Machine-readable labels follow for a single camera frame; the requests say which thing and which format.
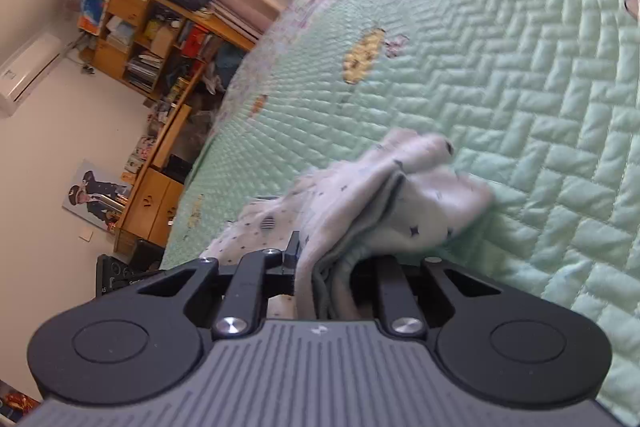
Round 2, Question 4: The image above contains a white air conditioner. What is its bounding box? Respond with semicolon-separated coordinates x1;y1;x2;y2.
0;32;63;118

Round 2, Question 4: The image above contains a red patterned box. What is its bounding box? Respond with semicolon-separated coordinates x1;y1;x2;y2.
0;382;41;420

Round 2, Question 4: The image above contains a wall poster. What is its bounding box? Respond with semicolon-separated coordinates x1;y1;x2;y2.
62;159;131;233

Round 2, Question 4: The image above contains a white dotted children's shirt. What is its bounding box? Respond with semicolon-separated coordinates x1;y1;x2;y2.
200;127;496;323

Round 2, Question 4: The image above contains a green quilted bedspread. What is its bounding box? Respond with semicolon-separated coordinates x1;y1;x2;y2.
160;0;640;425

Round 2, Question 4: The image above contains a wooden desk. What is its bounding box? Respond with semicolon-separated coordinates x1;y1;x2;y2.
114;104;193;255

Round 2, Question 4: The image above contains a wooden bookshelf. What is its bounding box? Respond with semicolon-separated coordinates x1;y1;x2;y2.
77;0;256;102

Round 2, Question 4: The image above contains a blue white cardboard box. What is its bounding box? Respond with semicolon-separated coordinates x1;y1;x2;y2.
77;0;116;32

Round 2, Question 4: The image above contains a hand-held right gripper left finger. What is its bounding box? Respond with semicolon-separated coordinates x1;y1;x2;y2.
137;232;301;340

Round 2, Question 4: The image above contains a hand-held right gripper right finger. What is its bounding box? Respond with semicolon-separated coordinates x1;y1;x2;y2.
376;256;502;338

